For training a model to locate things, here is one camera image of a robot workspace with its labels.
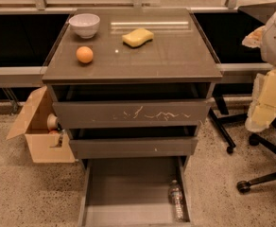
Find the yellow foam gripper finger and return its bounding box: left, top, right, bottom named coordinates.
left=245, top=69, right=276, bottom=132
left=242, top=26, right=265, bottom=48

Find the clear plastic water bottle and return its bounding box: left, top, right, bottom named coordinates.
left=168, top=180, right=184, bottom=222

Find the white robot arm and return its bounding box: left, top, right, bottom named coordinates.
left=242, top=11, right=276, bottom=132

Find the middle grey drawer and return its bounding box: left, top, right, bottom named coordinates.
left=69, top=137, right=198, bottom=159

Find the grey drawer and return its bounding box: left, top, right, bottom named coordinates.
left=69, top=137, right=198, bottom=159
left=53, top=100, right=209, bottom=129
left=78, top=157, right=192, bottom=227

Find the grey drawer cabinet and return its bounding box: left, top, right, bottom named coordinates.
left=42, top=7, right=224, bottom=227

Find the top grey drawer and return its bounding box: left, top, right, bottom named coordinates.
left=53, top=100, right=209, bottom=129

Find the bottom grey drawer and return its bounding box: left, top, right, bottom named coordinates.
left=78, top=157, right=192, bottom=227

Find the black office chair base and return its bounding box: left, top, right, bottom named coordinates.
left=208, top=94, right=276, bottom=195

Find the yellow sponge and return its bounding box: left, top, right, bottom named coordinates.
left=122, top=28, right=154, bottom=48

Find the white ceramic bowl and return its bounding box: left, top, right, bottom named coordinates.
left=68, top=13, right=100, bottom=39

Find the orange fruit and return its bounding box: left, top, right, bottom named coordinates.
left=76, top=46, right=94, bottom=63

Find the white cup in box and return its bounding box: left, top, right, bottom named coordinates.
left=46, top=113, right=58, bottom=131

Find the cardboard box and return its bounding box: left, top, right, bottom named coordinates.
left=7, top=86, right=75, bottom=163

